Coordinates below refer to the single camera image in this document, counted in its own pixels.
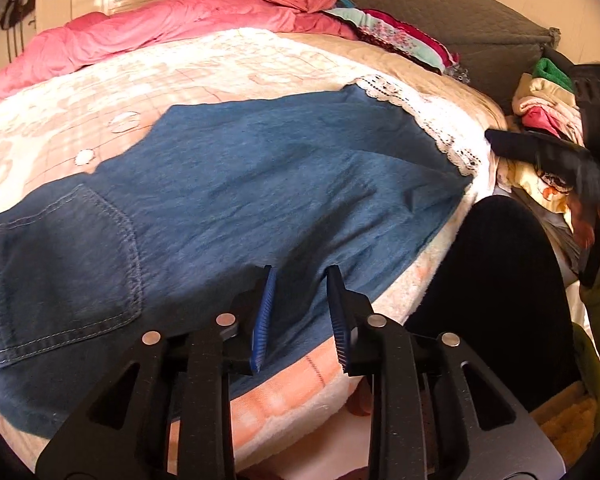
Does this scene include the white lace trimmed cloth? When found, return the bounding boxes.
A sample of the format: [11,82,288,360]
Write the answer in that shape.
[347,74,483,177]

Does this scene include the person's black trouser leg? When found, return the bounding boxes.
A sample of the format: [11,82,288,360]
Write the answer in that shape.
[405,195,581,411]

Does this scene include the black striped hanging bag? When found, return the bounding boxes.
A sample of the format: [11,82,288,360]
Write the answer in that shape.
[0,0,38,31]

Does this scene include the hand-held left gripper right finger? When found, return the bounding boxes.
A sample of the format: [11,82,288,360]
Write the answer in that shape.
[326,265,566,480]

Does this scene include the pink folded cloth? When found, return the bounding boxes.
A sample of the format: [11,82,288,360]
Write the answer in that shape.
[521,106,583,140]

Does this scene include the grey quilted headboard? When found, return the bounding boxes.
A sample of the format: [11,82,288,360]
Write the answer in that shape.
[272,0,563,106]

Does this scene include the beige bed sheet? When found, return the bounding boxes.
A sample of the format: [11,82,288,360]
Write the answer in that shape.
[280,32,508,136]

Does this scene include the cream folded cloth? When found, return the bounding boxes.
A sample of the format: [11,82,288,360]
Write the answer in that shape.
[511,74,581,117]

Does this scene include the blue denim pants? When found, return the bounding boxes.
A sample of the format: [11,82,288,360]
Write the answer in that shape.
[0,84,473,438]

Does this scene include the green towel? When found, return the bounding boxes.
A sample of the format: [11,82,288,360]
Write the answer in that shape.
[534,57,577,93]

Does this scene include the yellow cartoon printed cloth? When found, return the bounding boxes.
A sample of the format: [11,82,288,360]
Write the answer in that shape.
[495,157,576,213]

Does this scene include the dark red floral cloth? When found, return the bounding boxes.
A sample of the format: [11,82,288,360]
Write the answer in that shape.
[355,10,463,76]

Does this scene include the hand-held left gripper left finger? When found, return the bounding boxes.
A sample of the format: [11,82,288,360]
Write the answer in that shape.
[35,265,281,480]

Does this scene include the pink duvet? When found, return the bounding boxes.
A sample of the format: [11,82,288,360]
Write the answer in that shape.
[0,0,361,111]

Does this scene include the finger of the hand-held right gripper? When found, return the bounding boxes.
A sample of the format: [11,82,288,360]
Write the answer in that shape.
[485,129,598,181]

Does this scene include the teal floral cloth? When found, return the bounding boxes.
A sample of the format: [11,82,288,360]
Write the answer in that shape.
[325,6,456,73]

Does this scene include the person's right hand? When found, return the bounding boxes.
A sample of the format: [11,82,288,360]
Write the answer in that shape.
[570,192,600,250]

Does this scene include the white and orange patterned blanket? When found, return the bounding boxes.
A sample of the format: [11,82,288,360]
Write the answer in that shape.
[0,27,486,476]

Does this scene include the grey cloth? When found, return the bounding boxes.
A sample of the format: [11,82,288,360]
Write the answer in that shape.
[539,205,583,273]

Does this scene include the yellow fluffy cloth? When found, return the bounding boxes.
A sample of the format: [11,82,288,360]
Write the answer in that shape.
[530,385,600,461]

